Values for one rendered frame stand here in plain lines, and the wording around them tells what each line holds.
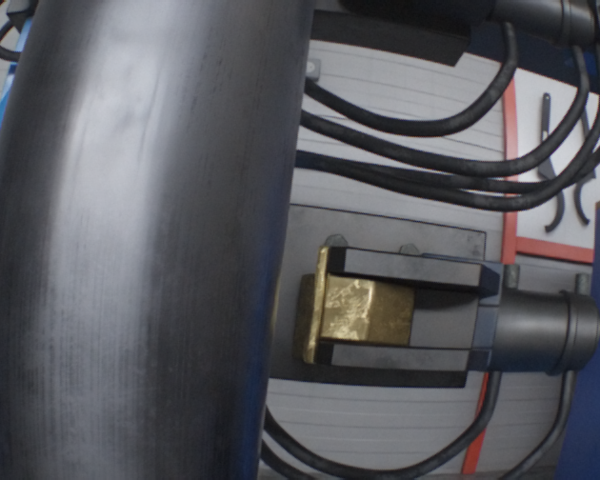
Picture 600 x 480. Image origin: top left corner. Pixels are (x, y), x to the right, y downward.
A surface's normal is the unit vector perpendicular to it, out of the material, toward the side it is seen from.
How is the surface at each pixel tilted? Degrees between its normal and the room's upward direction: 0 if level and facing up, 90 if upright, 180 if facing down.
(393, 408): 90
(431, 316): 90
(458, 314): 90
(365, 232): 90
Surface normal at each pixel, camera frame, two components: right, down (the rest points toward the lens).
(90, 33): -0.19, -0.13
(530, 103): 0.04, -0.11
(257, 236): 0.86, 0.04
